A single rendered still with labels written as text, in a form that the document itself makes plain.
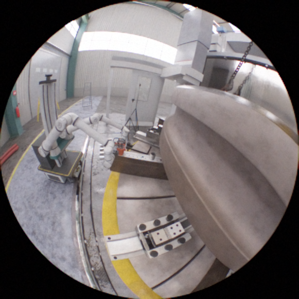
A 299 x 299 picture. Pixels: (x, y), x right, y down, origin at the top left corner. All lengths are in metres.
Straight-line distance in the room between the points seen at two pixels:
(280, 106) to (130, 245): 4.40
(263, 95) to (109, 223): 4.85
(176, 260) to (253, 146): 1.35
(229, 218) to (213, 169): 0.40
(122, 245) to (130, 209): 0.53
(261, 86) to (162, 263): 4.64
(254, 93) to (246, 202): 3.60
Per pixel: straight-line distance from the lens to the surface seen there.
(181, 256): 1.49
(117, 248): 1.18
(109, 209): 1.75
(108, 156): 1.03
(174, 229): 0.88
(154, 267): 1.39
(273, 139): 0.53
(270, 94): 4.00
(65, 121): 1.03
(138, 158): 1.46
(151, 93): 4.27
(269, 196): 0.75
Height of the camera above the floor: 1.63
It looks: 34 degrees down
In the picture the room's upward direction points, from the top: 14 degrees clockwise
